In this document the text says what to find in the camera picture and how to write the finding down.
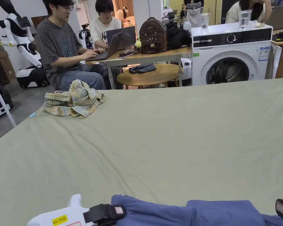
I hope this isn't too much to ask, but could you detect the dark blue garment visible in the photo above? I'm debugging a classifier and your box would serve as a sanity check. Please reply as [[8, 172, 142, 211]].
[[111, 194, 283, 226]]

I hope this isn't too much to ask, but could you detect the round wooden low table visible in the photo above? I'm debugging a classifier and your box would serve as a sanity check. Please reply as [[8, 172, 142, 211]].
[[116, 63, 184, 89]]

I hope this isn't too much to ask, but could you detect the small white robot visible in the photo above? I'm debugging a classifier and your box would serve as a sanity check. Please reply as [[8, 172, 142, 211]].
[[78, 23, 93, 50]]

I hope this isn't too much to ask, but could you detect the black case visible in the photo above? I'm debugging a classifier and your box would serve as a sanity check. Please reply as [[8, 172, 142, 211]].
[[0, 85, 14, 121]]

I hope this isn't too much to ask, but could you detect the white humanoid robot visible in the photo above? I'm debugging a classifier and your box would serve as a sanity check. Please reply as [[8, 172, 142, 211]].
[[0, 0, 50, 89]]

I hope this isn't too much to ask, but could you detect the yellow plaid shirt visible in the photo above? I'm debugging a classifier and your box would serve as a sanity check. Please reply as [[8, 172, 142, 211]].
[[43, 79, 106, 119]]

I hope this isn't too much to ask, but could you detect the white round appliance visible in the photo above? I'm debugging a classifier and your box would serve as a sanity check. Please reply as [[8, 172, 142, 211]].
[[180, 57, 193, 82]]

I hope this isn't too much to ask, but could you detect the white washing machine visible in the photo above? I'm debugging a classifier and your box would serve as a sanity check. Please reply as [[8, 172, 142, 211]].
[[190, 9, 274, 86]]

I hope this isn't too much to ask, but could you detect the bed with pale green sheet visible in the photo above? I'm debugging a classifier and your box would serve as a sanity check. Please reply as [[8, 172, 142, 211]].
[[0, 77, 283, 226]]

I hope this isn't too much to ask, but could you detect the white stand pole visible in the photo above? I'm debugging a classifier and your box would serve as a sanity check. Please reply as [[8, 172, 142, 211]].
[[0, 75, 17, 128]]

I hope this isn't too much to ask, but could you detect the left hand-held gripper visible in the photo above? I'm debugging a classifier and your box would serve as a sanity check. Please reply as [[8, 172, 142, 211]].
[[27, 194, 127, 226]]

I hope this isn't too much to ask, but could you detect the wooden desk with laptops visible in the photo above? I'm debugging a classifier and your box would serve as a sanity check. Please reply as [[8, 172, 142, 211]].
[[84, 17, 193, 90]]

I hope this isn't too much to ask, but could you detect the brown carton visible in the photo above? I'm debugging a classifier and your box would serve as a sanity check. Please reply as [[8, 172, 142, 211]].
[[0, 50, 17, 86]]

